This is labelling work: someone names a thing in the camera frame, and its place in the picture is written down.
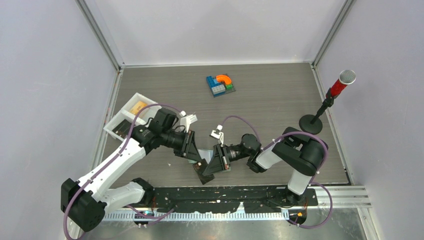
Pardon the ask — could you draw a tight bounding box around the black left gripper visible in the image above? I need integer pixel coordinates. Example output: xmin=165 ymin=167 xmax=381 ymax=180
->
xmin=161 ymin=128 xmax=202 ymax=162

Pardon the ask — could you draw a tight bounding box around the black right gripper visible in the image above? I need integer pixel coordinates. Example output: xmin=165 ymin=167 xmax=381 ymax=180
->
xmin=204 ymin=143 xmax=252 ymax=177

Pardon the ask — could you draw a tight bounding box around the black credit card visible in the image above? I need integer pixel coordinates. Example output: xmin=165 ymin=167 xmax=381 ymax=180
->
xmin=192 ymin=159 xmax=215 ymax=185
xmin=113 ymin=119 xmax=132 ymax=139

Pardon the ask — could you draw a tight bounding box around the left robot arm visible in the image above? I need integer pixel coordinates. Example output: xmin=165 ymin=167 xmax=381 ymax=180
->
xmin=60 ymin=104 xmax=202 ymax=233

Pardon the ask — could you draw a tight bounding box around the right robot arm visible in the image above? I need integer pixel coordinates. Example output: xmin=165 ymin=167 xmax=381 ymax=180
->
xmin=194 ymin=127 xmax=328 ymax=205

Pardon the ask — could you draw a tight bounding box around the orange card stack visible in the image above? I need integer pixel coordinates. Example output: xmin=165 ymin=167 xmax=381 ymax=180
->
xmin=129 ymin=101 xmax=148 ymax=115

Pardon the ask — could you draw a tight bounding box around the white two-compartment tray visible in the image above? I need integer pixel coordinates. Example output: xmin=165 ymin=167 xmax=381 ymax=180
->
xmin=103 ymin=93 xmax=162 ymax=141

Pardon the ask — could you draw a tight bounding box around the colourful toy block set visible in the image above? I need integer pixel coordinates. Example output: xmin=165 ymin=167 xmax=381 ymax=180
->
xmin=205 ymin=74 xmax=236 ymax=98

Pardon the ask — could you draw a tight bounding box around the red microphone on stand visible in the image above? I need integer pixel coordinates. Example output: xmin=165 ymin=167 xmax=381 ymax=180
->
xmin=298 ymin=69 xmax=357 ymax=135

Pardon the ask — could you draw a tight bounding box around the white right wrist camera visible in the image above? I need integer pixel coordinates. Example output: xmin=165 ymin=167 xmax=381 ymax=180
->
xmin=209 ymin=124 xmax=224 ymax=146

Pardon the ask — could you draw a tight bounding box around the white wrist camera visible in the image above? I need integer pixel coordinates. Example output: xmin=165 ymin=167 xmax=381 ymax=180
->
xmin=179 ymin=110 xmax=198 ymax=132
xmin=209 ymin=124 xmax=224 ymax=146

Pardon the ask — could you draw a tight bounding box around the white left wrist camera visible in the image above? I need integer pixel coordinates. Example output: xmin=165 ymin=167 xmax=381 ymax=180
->
xmin=179 ymin=110 xmax=198 ymax=132

